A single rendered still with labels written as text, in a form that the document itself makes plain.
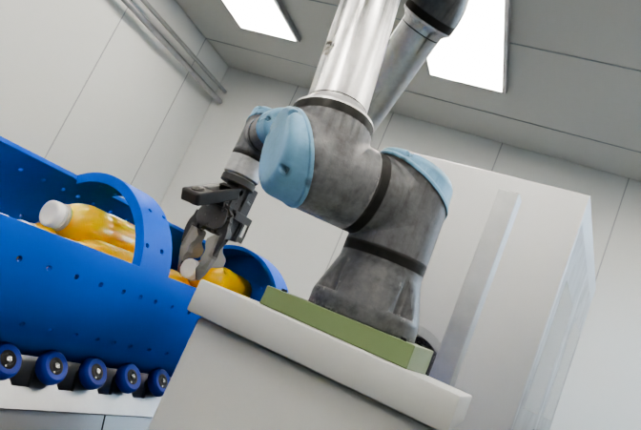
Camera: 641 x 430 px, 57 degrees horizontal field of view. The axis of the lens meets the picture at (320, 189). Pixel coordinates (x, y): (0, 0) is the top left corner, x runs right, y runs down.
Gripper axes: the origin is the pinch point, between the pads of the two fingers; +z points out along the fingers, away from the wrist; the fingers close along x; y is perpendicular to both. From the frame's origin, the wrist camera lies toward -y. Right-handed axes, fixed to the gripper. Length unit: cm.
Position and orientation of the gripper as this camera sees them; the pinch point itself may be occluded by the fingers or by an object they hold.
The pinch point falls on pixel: (189, 268)
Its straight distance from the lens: 115.8
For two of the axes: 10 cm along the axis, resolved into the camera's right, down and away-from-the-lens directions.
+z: -4.0, 8.9, -2.0
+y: 4.0, 3.7, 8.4
